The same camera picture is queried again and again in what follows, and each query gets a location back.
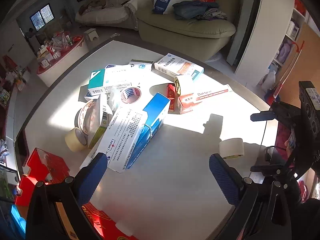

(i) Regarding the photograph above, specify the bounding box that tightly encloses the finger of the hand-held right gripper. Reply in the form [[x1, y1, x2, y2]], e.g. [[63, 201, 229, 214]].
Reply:
[[250, 147, 300, 178], [250, 101, 300, 125]]

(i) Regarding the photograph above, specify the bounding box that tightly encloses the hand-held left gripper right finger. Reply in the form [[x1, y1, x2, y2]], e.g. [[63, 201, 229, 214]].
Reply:
[[209, 153, 300, 240]]

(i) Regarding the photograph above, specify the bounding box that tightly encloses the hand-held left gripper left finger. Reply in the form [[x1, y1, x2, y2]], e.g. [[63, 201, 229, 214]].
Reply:
[[25, 152, 108, 240]]

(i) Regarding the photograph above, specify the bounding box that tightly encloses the red cardboard box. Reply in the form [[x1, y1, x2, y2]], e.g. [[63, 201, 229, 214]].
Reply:
[[14, 147, 140, 240]]

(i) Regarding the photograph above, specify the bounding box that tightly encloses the white medicine box olive side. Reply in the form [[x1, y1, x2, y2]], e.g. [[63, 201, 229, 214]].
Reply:
[[87, 93, 113, 149]]

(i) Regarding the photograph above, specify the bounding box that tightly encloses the large red-print tape roll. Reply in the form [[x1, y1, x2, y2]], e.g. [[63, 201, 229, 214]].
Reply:
[[75, 99, 100, 135]]

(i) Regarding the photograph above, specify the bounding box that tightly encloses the red white medicine box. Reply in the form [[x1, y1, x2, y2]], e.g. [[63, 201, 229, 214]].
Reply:
[[177, 84, 233, 115]]

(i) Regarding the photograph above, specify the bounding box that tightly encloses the white tape roll blue-red core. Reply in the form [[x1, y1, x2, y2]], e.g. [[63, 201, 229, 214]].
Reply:
[[120, 87, 142, 104]]

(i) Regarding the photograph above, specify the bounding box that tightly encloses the white medicine box orange label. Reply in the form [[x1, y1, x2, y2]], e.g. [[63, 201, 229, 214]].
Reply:
[[154, 53, 204, 80]]

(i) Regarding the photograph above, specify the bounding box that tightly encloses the beige masking tape roll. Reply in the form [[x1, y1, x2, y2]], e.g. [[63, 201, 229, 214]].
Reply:
[[219, 138, 245, 159], [64, 127, 88, 152]]

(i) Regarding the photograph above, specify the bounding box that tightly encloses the white plastic jug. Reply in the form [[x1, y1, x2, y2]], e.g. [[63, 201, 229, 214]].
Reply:
[[261, 70, 277, 92]]

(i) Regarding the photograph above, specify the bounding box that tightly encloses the red white pole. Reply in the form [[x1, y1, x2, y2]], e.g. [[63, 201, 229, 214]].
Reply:
[[274, 41, 304, 98]]

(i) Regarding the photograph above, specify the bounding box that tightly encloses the purple detergent bottle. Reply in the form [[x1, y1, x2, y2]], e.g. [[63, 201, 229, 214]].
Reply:
[[278, 41, 292, 63]]

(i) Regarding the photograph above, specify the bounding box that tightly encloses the small blue white box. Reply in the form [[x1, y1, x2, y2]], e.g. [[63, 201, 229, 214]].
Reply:
[[84, 91, 100, 103]]

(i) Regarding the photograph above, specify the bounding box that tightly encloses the tape roll black-gold core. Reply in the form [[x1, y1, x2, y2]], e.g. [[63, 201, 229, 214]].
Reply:
[[174, 74, 194, 97]]

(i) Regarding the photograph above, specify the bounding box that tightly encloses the white container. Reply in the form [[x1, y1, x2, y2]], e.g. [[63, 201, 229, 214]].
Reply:
[[286, 20, 300, 40]]

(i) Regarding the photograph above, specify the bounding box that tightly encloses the white shelving cabinet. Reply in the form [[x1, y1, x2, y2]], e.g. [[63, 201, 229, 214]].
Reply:
[[235, 0, 310, 80]]

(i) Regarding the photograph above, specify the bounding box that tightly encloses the small red shiny packet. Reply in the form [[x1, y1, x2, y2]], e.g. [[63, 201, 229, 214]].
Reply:
[[166, 83, 178, 113]]

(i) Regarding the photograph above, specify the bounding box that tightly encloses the teal white medicine box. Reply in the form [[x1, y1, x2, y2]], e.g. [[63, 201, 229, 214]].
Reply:
[[87, 69, 133, 96]]

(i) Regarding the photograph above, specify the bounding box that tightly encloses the olive green sofa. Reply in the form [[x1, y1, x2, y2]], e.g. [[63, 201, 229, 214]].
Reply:
[[135, 0, 242, 62]]

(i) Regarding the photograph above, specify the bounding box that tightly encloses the round white coffee table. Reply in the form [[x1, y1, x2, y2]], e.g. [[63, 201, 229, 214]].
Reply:
[[36, 34, 89, 88]]

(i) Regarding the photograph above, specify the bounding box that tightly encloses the white medicine box green logo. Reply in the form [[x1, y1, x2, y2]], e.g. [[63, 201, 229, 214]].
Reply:
[[128, 59, 153, 72]]

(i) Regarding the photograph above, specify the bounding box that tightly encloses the pile of blue clothes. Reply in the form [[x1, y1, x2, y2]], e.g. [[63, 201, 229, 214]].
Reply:
[[172, 1, 228, 21]]

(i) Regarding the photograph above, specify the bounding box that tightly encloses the clutter of bottles and packets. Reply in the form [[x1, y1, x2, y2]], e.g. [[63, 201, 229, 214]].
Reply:
[[37, 31, 83, 68]]

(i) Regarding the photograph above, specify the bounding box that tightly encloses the small white stool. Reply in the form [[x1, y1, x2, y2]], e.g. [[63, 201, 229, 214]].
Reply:
[[84, 29, 97, 43]]

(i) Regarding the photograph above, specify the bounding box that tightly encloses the barred window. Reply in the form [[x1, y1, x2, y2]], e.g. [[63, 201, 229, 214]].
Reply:
[[29, 3, 55, 32]]

